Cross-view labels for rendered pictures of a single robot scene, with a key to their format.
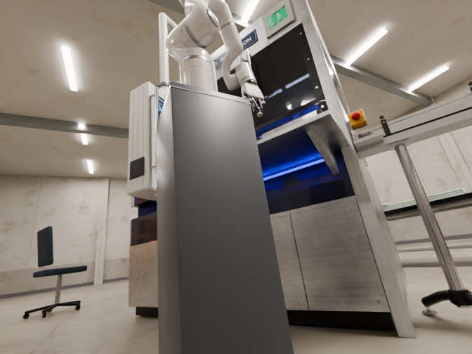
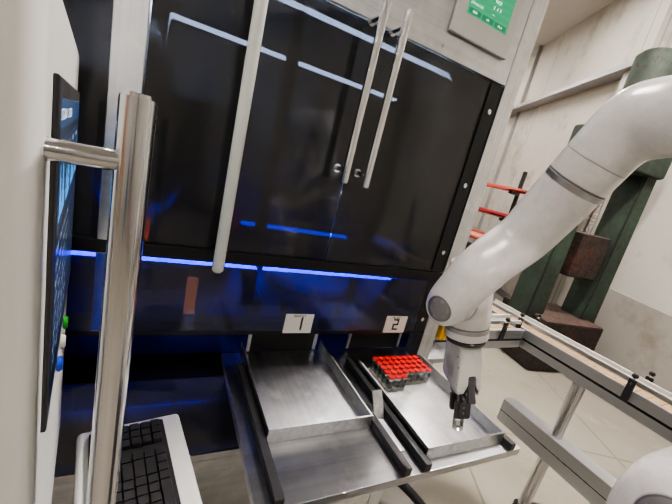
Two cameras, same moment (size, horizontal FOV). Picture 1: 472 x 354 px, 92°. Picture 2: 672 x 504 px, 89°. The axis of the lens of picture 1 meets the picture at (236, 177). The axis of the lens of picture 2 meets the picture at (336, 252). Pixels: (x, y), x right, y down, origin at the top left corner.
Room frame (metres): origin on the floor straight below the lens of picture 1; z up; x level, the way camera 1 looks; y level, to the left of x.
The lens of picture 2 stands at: (0.91, 0.58, 1.46)
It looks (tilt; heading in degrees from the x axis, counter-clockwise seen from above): 14 degrees down; 298
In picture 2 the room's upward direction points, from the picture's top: 14 degrees clockwise
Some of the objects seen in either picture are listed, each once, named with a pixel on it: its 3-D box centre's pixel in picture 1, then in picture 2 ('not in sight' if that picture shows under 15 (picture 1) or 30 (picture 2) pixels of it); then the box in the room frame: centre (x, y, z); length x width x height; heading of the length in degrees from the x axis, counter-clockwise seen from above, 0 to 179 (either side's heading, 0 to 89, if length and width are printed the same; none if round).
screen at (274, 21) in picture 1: (277, 18); (491, 2); (1.19, -0.45, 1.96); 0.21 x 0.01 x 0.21; 57
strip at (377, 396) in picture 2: not in sight; (388, 418); (1.06, -0.17, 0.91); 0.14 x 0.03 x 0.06; 147
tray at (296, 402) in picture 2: not in sight; (299, 380); (1.30, -0.13, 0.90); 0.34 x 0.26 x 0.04; 147
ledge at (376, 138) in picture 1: (369, 142); (429, 350); (1.10, -0.72, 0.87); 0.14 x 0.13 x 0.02; 147
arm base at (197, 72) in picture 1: (198, 92); not in sight; (0.65, 0.09, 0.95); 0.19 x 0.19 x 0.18
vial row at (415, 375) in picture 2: not in sight; (406, 376); (1.09, -0.40, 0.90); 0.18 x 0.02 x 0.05; 56
